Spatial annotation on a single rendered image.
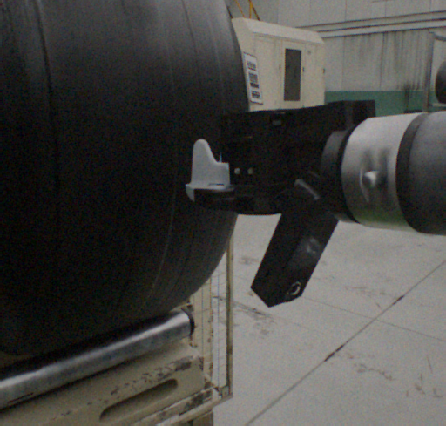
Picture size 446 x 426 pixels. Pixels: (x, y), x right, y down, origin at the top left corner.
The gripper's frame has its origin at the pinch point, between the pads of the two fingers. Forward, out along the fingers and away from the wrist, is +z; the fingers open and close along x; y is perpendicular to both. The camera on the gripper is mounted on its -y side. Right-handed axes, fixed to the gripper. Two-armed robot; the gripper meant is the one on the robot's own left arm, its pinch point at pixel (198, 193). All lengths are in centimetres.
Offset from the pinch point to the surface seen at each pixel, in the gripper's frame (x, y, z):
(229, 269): -58, -32, 67
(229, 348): -58, -58, 70
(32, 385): 13.8, -21.6, 17.2
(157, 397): -2.8, -30.3, 17.7
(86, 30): 9.9, 15.5, 0.7
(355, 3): -995, 311, 660
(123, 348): 1.8, -21.1, 17.3
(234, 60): -7.1, 13.8, 0.9
